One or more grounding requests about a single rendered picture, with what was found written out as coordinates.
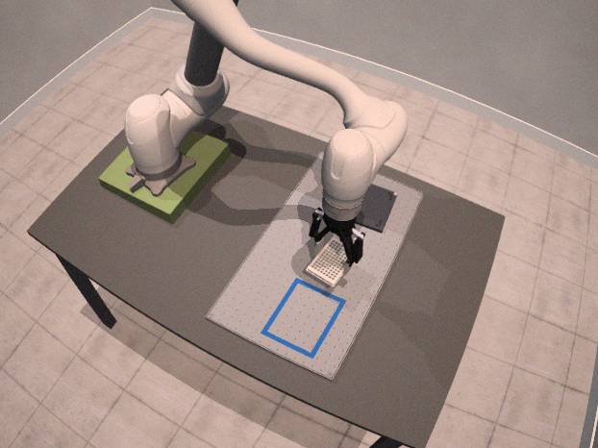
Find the blue tape outline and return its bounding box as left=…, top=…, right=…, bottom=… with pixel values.
left=261, top=278, right=346, bottom=359

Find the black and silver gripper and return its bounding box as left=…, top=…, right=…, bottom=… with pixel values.
left=309, top=208, right=365, bottom=275

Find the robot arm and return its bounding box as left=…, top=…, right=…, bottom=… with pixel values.
left=124, top=0, right=408, bottom=221

